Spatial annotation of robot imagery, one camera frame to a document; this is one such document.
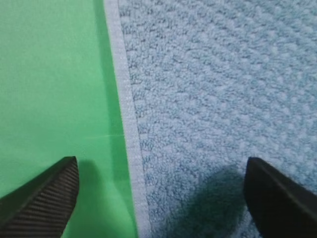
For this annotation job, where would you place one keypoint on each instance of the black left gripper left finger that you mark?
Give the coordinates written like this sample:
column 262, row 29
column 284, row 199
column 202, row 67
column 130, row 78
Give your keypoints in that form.
column 42, row 207

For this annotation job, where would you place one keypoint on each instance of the blue waffle-weave towel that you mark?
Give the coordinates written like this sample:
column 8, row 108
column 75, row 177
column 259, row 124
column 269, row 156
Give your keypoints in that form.
column 203, row 85

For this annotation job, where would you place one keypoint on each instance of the green table cover cloth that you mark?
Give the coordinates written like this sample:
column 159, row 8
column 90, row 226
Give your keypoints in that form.
column 58, row 97

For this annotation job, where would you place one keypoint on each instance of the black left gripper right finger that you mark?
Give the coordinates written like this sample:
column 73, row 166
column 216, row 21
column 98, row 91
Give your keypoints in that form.
column 280, row 207

